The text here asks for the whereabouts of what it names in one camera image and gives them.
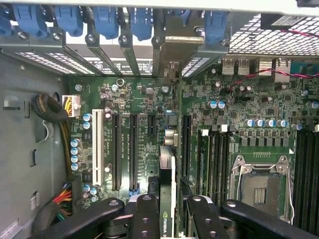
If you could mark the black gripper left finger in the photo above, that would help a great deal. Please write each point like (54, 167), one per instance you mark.
(145, 219)

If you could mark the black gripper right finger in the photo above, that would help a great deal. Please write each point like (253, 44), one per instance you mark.
(207, 221)

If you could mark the green RAM stick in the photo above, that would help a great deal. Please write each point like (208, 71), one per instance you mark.
(205, 161)

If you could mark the metal CPU socket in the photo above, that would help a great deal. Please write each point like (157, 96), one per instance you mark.
(264, 189)

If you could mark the long black expansion slot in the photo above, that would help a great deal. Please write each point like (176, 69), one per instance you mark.
(116, 149)
(133, 149)
(187, 149)

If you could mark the white PCI expansion slot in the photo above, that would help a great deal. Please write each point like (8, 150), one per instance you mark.
(97, 149)

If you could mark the short black expansion slot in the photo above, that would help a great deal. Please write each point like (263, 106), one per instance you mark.
(152, 125)

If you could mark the green Dell motherboard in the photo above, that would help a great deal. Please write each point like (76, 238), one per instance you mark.
(249, 109)

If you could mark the white power connector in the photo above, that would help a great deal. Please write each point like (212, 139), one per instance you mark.
(73, 105)

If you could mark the open grey PC case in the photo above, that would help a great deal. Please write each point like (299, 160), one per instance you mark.
(25, 149)

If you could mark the metal USB port block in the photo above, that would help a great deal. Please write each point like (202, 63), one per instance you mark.
(235, 66)

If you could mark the metal ethernet port block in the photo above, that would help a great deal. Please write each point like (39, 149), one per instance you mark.
(274, 66)

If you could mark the teal port connector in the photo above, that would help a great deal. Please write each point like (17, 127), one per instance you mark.
(305, 67)

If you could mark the blue expansion card clip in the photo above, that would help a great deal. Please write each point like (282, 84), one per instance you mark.
(4, 23)
(69, 21)
(106, 22)
(183, 16)
(140, 23)
(215, 27)
(30, 21)

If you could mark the black case fan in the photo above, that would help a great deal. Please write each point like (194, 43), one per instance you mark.
(274, 21)

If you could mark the black clamp block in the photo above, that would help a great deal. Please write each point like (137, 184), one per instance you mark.
(307, 2)

